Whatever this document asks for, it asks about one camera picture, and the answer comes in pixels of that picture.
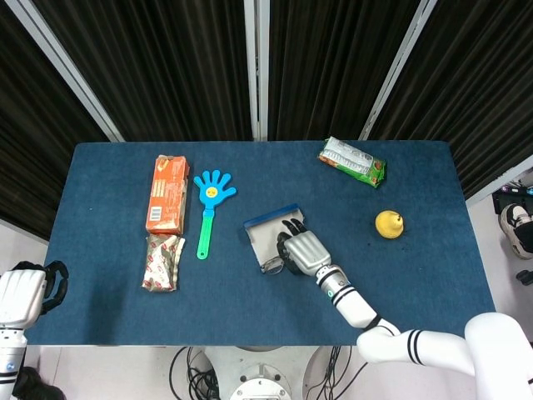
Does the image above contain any blue fabric table cover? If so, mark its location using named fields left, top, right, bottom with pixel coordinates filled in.
left=31, top=140, right=496, bottom=348

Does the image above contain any orange cardboard carton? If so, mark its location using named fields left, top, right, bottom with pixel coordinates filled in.
left=145, top=154, right=192, bottom=235

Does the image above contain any blue printed cardboard box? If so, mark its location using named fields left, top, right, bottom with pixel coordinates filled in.
left=243, top=202, right=307, bottom=274

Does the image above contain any gold red crumpled snack bag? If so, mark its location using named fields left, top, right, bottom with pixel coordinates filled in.
left=141, top=233, right=187, bottom=293

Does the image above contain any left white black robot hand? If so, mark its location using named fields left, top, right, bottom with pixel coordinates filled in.
left=0, top=260, right=70, bottom=328

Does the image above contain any blue green hand clapper toy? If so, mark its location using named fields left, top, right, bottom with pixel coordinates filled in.
left=192, top=169, right=238, bottom=260

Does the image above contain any black pleated curtain panel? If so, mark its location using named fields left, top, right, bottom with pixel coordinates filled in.
left=268, top=0, right=421, bottom=142
left=370, top=0, right=533, bottom=199
left=31, top=0, right=255, bottom=143
left=0, top=0, right=112, bottom=241

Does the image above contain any black equipment with lights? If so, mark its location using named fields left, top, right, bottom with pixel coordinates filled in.
left=492, top=178, right=533, bottom=209

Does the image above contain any black cable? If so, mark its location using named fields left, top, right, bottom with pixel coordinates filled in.
left=169, top=346, right=220, bottom=400
left=306, top=345, right=370, bottom=400

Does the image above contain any white frame post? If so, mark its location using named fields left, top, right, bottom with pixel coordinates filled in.
left=465, top=152, right=533, bottom=206
left=360, top=0, right=438, bottom=142
left=4, top=0, right=126, bottom=143
left=243, top=0, right=271, bottom=142

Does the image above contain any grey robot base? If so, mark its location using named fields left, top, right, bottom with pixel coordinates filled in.
left=206, top=345, right=321, bottom=400

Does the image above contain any black bag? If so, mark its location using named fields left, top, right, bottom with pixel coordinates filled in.
left=12, top=366, right=63, bottom=400

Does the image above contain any green white snack packet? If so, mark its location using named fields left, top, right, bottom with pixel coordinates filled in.
left=318, top=136, right=387, bottom=189

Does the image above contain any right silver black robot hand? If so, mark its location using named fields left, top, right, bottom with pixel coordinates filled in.
left=275, top=217, right=334, bottom=277

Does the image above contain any yellow pear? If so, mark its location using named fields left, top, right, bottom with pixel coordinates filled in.
left=374, top=208, right=405, bottom=240

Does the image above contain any black white sneaker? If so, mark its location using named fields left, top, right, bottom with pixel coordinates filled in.
left=498, top=202, right=533, bottom=260

